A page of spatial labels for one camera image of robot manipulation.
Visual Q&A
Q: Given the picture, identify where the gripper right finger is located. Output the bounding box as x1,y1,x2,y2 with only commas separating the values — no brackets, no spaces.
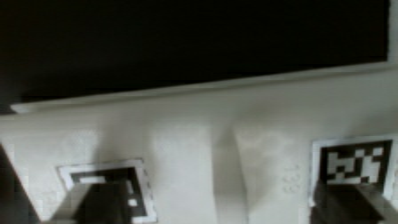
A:
311,182,398,224

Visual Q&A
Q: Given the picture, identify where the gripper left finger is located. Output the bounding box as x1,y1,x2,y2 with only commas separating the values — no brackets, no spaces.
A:
49,181,135,224

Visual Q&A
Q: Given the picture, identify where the white cabinet door panel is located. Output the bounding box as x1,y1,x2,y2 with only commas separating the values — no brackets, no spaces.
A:
0,63,398,224

